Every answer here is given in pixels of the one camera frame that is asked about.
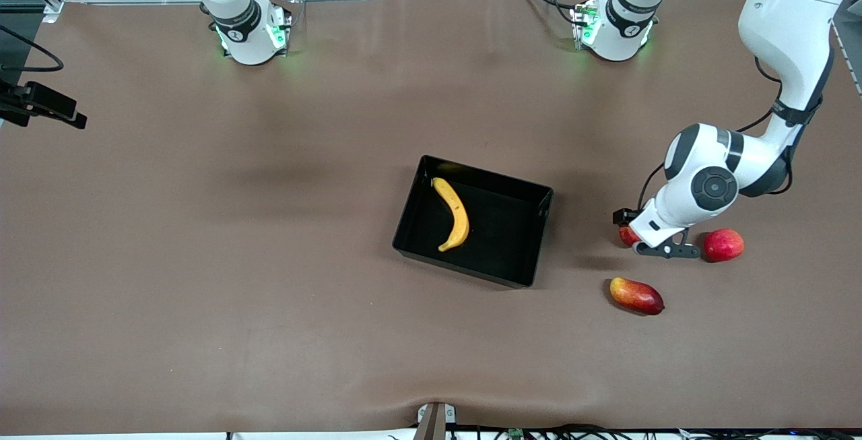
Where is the black rectangular plastic box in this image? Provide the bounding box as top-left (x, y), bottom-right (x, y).
top-left (392, 154), bottom-right (554, 289)

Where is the yellow banana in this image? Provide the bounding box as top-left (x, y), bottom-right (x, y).
top-left (431, 177), bottom-right (471, 253)

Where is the red yellow mango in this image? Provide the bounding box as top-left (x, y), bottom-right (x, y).
top-left (609, 276), bottom-right (665, 317)

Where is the red peach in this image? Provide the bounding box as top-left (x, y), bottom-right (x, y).
top-left (703, 228), bottom-right (745, 263)

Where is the brown table mat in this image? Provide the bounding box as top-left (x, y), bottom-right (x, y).
top-left (0, 0), bottom-right (862, 435)

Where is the metal table clamp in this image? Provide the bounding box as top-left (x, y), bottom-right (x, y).
top-left (416, 402), bottom-right (457, 440)

